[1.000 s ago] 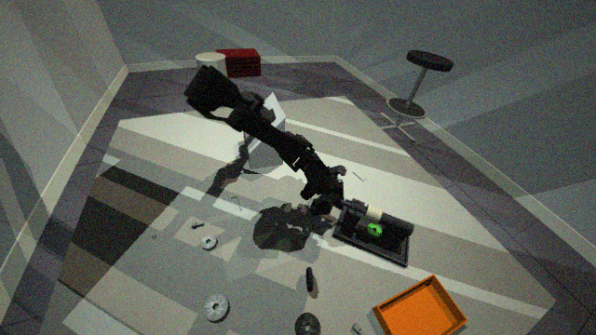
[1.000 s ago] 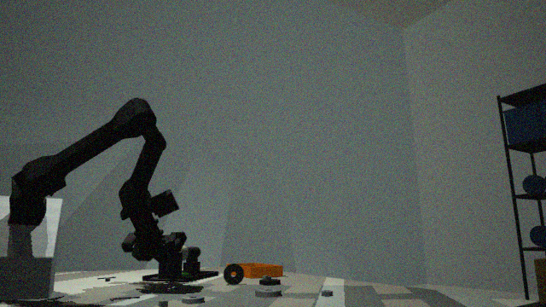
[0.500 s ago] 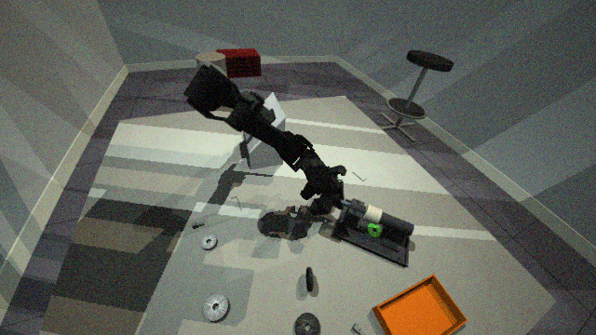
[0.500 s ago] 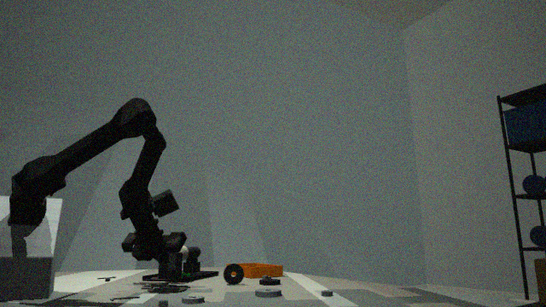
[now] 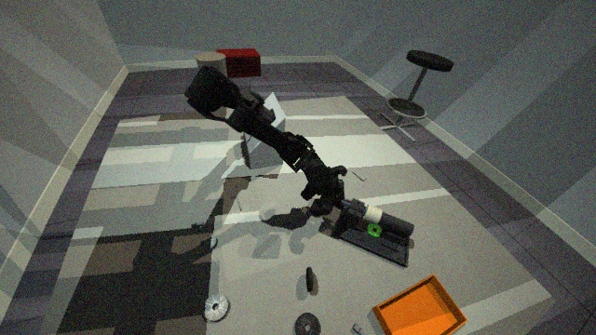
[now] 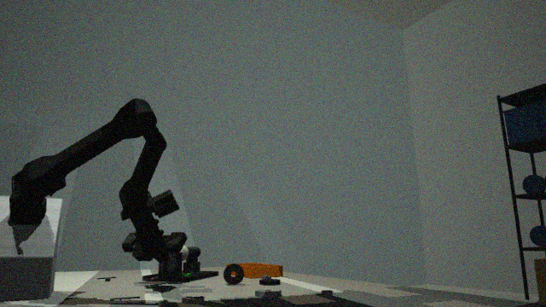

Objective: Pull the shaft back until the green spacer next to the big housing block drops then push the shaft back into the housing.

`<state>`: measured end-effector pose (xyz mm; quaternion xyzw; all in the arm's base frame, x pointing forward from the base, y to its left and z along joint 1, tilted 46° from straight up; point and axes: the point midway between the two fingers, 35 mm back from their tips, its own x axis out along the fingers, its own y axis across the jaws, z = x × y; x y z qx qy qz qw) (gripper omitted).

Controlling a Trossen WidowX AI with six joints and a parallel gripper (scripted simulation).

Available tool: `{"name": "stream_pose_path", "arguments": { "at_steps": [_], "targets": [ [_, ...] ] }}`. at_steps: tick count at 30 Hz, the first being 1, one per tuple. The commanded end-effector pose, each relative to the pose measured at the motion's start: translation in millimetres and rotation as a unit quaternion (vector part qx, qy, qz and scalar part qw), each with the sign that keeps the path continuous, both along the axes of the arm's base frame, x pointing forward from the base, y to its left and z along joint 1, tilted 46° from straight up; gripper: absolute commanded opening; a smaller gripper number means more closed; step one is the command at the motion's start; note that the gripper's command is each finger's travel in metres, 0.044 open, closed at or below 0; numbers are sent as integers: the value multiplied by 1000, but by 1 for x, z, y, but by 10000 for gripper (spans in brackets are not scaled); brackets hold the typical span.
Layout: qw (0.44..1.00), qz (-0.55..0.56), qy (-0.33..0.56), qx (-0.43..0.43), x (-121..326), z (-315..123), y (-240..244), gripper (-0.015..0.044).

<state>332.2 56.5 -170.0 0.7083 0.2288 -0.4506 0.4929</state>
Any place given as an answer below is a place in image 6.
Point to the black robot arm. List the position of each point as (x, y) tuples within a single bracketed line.
[(46, 175)]

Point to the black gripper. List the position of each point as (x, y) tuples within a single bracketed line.
[(168, 243)]

